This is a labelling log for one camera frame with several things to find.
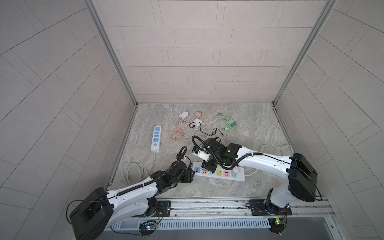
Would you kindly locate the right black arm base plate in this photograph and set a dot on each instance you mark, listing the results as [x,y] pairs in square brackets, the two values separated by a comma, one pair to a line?
[260,208]

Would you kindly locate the white charger adapter far left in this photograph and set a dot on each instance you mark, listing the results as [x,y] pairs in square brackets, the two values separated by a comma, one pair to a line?
[183,115]

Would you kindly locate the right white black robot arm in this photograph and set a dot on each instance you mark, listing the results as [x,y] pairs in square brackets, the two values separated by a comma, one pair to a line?
[298,174]

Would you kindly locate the white charger with black cable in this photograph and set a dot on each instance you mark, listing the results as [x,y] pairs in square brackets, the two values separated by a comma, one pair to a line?
[197,124]

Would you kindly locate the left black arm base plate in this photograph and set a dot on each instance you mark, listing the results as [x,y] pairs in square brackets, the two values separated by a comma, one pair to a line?
[157,208]

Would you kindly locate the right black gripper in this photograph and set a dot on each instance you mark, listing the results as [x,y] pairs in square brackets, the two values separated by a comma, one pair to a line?
[205,166]

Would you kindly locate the white multicolour socket power strip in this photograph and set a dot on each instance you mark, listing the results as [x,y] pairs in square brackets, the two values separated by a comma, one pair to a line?
[219,173]

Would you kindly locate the white blue socket power strip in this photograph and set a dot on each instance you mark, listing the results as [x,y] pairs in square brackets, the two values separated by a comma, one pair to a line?
[156,139]

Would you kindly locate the aluminium mounting rail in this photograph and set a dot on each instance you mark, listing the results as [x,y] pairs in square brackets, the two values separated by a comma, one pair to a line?
[228,208]

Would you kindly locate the left green circuit board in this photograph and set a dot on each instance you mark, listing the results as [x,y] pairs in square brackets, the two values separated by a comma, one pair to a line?
[147,228]

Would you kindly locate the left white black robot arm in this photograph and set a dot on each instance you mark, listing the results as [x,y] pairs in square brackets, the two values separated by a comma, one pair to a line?
[101,209]

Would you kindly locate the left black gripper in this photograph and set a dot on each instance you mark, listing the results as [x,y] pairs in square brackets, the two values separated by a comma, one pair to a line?
[188,176]

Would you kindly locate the right green circuit board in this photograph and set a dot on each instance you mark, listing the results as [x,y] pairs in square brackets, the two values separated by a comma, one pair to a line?
[277,225]

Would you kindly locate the green circuit board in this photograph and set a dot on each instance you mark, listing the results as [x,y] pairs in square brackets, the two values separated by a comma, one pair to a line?
[147,228]
[277,225]

